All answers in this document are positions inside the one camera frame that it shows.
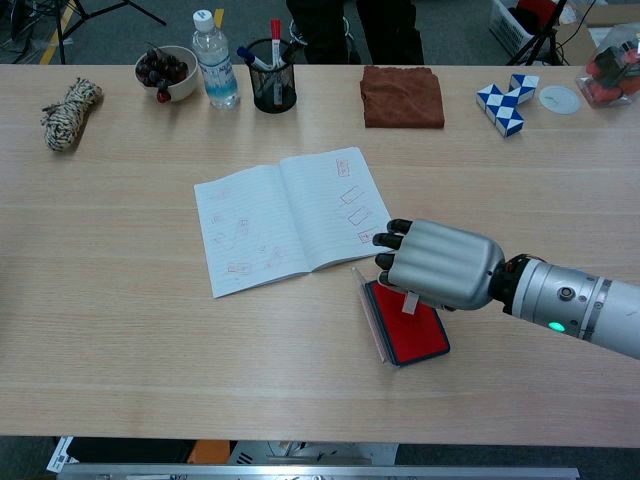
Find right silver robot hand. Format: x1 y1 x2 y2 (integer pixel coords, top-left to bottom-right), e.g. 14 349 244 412
372 218 506 312

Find open lined notebook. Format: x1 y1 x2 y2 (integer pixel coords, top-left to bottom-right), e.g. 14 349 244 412
193 146 394 300

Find red ink pad case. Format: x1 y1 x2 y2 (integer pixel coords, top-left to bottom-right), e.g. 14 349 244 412
351 265 451 371

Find blue white snake puzzle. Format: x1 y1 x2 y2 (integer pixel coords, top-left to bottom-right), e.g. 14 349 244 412
475 73 541 138

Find folded brown cloth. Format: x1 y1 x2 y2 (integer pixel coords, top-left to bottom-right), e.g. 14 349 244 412
359 65 446 130

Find round clear plastic lid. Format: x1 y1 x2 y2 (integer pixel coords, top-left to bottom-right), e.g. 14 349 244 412
538 84 583 116

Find white equipment panel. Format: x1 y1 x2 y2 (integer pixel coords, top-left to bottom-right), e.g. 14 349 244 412
229 440 400 466

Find person in black clothes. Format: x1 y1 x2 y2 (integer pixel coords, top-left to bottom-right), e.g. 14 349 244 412
285 0 425 66

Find black mesh pen holder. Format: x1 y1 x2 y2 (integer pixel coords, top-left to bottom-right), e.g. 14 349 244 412
245 38 298 114

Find white plastic basket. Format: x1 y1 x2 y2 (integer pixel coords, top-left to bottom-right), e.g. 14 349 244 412
488 0 539 57

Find black tripod stand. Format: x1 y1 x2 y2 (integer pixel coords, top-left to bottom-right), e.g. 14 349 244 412
505 0 571 67
9 0 168 65

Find clear box with red items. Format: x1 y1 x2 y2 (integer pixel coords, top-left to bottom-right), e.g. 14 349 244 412
574 24 640 110

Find cardboard box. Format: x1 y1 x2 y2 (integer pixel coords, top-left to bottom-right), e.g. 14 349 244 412
554 4 640 66

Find blue capped marker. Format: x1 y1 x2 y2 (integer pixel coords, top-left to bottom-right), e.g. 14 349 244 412
236 46 274 71

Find red capped marker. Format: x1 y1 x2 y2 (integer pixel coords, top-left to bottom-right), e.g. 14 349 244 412
269 18 284 69

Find clear water bottle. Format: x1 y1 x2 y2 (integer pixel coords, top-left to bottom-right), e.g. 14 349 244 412
192 9 241 110

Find orange object under table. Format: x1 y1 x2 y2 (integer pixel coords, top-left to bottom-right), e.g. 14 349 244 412
187 439 232 465

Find white bowl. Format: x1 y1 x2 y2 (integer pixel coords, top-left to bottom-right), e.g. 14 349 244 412
134 45 200 104

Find dark red cherries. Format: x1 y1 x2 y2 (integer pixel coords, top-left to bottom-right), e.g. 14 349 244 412
135 47 190 104

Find white paper label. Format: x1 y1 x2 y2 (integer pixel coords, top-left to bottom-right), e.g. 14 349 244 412
46 436 79 474

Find silver metal rail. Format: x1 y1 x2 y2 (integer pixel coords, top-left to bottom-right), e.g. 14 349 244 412
57 462 581 480

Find black white rope bundle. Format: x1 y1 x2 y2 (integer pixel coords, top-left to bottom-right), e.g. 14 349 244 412
40 77 104 153

